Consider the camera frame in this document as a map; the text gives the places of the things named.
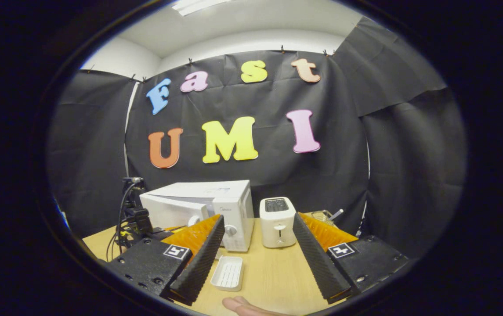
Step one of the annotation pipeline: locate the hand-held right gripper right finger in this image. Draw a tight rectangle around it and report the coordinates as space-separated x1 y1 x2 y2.
293 212 410 305

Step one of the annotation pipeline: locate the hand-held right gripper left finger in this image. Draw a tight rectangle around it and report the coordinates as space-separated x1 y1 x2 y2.
105 214 226 307

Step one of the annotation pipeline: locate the white microwave oven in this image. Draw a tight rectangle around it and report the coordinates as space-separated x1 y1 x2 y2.
140 180 256 253

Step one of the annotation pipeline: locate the white rectangular dish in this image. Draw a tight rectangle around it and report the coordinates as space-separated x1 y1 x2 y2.
210 256 244 293

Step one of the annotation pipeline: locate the metal mesh utensil holder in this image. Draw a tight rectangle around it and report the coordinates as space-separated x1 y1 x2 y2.
311 210 336 225

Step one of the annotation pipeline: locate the white toaster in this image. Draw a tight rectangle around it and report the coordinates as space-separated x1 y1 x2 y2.
259 196 297 249

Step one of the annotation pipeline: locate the black backdrop cloth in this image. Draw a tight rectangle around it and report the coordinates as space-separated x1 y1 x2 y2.
47 15 468 259

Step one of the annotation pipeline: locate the large ceiling light panel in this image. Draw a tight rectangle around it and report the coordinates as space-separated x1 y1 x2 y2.
172 0 235 17

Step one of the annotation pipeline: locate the black cable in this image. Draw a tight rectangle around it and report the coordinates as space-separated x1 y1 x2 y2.
106 182 145 262

